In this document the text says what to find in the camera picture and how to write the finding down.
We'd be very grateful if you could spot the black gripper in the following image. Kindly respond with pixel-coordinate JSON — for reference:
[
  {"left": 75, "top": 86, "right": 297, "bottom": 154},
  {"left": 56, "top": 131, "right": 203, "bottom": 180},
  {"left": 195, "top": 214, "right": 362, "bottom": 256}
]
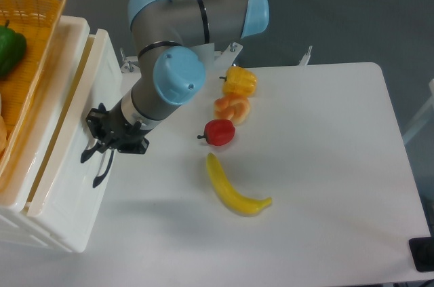
[{"left": 85, "top": 103, "right": 149, "bottom": 155}]

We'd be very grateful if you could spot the white top drawer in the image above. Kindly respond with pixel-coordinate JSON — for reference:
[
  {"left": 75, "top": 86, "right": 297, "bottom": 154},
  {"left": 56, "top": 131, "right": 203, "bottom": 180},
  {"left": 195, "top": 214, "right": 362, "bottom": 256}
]
[{"left": 28, "top": 29, "right": 122, "bottom": 236}]

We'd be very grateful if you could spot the white drawer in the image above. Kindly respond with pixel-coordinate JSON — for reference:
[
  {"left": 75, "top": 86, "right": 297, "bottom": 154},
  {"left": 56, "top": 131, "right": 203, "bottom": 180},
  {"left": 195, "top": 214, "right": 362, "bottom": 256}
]
[
  {"left": 48, "top": 151, "right": 114, "bottom": 252},
  {"left": 28, "top": 29, "right": 122, "bottom": 236}
]

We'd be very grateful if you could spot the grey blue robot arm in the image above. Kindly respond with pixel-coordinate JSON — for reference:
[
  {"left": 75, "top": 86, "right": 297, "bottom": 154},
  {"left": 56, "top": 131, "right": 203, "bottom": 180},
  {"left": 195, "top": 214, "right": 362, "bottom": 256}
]
[{"left": 81, "top": 0, "right": 269, "bottom": 161}]

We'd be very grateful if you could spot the white lower drawer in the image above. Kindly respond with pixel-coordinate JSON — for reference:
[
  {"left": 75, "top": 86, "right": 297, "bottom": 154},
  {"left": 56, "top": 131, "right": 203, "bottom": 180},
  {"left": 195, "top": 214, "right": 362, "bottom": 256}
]
[{"left": 48, "top": 151, "right": 114, "bottom": 252}]

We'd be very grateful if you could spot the white drawer cabinet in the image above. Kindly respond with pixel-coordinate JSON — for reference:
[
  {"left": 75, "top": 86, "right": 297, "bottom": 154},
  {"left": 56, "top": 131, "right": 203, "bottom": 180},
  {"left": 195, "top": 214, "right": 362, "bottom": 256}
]
[{"left": 0, "top": 14, "right": 125, "bottom": 254}]

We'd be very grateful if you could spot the green toy bell pepper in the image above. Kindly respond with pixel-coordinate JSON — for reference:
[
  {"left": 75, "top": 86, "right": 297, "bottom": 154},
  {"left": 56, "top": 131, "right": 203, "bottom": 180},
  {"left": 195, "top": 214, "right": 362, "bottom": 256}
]
[{"left": 1, "top": 19, "right": 27, "bottom": 77}]

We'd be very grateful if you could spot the orange plastic basket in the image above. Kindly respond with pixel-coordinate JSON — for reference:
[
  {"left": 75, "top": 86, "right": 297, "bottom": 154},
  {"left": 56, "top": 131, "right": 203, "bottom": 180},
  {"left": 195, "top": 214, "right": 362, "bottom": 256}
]
[{"left": 1, "top": 0, "right": 66, "bottom": 193}]

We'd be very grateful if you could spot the orange toy pretzel bread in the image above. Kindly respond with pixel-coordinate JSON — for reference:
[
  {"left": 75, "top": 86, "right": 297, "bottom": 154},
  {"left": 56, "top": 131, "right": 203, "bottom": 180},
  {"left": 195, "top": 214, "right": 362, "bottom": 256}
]
[{"left": 214, "top": 94, "right": 251, "bottom": 126}]

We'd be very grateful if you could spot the yellow toy bell pepper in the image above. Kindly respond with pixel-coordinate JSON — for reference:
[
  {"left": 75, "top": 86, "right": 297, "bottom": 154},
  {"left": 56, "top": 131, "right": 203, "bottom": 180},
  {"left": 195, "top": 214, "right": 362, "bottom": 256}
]
[{"left": 220, "top": 66, "right": 258, "bottom": 97}]

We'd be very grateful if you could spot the yellow toy banana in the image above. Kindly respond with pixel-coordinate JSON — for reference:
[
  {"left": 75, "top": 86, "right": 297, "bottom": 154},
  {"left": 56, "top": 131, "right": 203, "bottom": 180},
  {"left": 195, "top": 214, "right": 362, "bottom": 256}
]
[{"left": 205, "top": 153, "right": 273, "bottom": 216}]

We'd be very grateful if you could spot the black device at table edge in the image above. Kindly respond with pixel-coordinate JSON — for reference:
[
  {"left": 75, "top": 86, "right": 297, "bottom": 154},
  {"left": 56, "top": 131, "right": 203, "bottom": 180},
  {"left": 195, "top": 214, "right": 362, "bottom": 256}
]
[{"left": 408, "top": 237, "right": 433, "bottom": 272}]

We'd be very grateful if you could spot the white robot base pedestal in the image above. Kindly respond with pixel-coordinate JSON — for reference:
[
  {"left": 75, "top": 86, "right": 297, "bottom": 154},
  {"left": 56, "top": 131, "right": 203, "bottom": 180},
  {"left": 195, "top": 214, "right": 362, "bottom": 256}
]
[{"left": 118, "top": 41, "right": 243, "bottom": 74}]

